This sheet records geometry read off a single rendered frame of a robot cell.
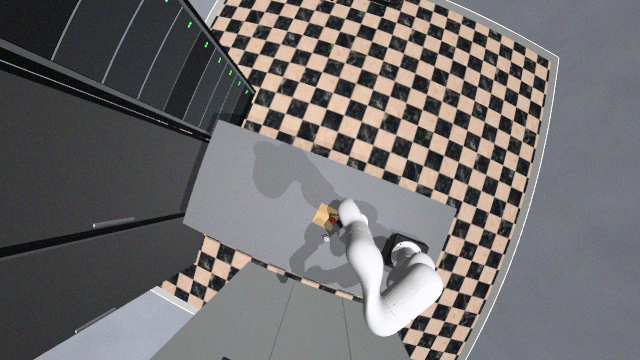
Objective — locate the tan mat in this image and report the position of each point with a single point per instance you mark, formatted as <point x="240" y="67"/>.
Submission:
<point x="323" y="216"/>

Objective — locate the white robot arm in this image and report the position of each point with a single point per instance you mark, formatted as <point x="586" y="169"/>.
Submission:
<point x="413" y="290"/>

